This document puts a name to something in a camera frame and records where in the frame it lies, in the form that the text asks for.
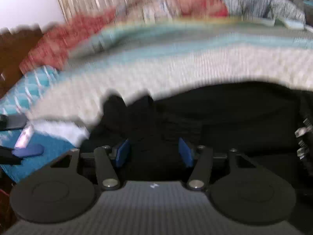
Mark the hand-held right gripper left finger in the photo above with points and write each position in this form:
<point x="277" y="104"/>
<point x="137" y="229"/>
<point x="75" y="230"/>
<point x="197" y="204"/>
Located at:
<point x="122" y="153"/>

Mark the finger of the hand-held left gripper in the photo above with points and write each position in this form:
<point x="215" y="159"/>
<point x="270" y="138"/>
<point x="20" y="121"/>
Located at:
<point x="13" y="122"/>
<point x="28" y="150"/>

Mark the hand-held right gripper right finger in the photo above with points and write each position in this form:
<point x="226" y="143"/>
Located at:
<point x="185" y="151"/>

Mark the black pants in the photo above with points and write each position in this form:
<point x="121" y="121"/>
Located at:
<point x="220" y="117"/>

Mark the brown wooden furniture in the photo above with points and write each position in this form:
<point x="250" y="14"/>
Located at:
<point x="14" y="58"/>

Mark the patterned zigzag bedsheet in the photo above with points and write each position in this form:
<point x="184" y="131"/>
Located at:
<point x="171" y="61"/>

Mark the red floral blanket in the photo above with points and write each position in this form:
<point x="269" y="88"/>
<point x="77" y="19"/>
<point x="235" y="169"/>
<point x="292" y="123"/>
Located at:
<point x="63" y="39"/>

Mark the cream floral quilt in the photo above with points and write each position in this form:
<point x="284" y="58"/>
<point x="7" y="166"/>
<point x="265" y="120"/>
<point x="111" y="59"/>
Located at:
<point x="185" y="5"/>

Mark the blue white patterned cloth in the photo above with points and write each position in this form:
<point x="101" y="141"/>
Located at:
<point x="264" y="2"/>

